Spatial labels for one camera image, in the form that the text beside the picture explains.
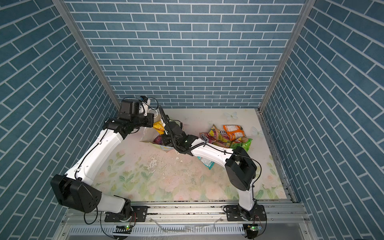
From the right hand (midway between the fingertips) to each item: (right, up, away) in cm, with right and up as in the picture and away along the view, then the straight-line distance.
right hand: (162, 129), depth 83 cm
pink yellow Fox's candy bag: (+31, -5, +16) cm, 35 cm away
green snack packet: (+48, -8, +6) cm, 49 cm away
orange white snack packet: (+45, -2, +19) cm, 49 cm away
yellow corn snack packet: (-2, +2, -1) cm, 3 cm away
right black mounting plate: (+39, -42, -9) cm, 58 cm away
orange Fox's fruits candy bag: (+40, -5, +18) cm, 44 cm away
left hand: (-4, +7, -3) cm, 9 cm away
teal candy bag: (+26, -21, +6) cm, 34 cm away
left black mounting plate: (-12, -37, -17) cm, 43 cm away
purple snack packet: (-6, -7, +13) cm, 16 cm away
